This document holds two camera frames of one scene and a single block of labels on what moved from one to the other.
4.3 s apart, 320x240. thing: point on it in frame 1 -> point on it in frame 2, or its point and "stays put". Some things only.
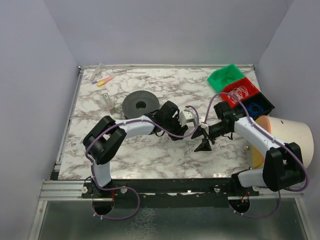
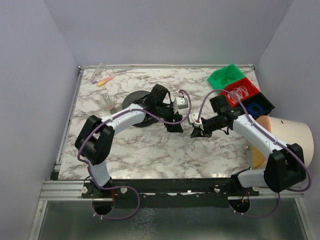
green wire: (187, 145) -> (191, 143)
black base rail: (176, 192) stays put
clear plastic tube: (97, 71) stays put
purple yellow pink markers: (100, 82) stays put
